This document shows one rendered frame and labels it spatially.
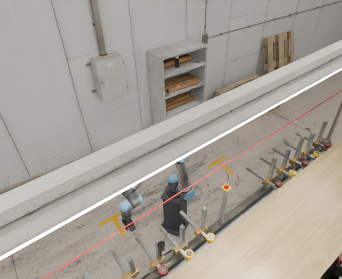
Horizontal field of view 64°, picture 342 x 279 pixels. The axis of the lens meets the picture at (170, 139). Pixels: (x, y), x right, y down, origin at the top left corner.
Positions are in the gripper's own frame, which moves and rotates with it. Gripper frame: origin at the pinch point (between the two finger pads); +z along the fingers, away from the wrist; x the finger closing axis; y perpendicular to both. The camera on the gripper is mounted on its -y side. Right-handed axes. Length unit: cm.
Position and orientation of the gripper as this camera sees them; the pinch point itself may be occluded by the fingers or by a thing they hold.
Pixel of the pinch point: (130, 231)
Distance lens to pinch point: 271.8
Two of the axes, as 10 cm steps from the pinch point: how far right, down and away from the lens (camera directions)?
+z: 0.3, 7.8, 6.2
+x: -7.7, 4.1, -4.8
